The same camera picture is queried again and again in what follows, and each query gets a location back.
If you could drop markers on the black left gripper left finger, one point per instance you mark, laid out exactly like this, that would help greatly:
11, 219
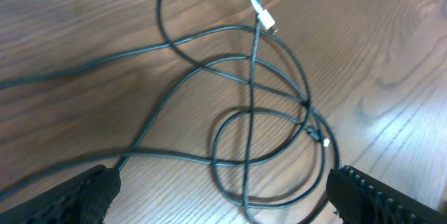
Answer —
83, 199

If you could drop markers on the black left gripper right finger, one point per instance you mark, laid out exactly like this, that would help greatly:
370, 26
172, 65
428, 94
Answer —
362, 199

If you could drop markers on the black cable blue connector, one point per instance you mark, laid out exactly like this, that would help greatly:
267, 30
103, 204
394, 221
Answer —
245, 202

